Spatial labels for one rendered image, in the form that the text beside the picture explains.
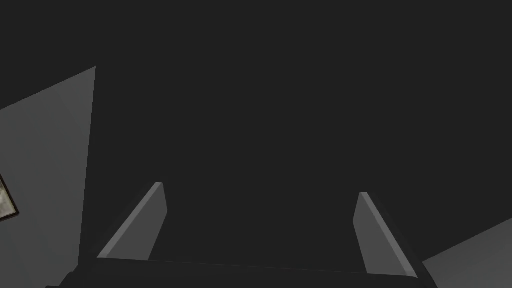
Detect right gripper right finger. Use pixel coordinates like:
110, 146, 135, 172
352, 191, 425, 279

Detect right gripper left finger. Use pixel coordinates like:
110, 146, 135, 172
92, 181, 169, 261

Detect dark framed wall picture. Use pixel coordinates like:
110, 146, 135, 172
0, 174, 20, 221

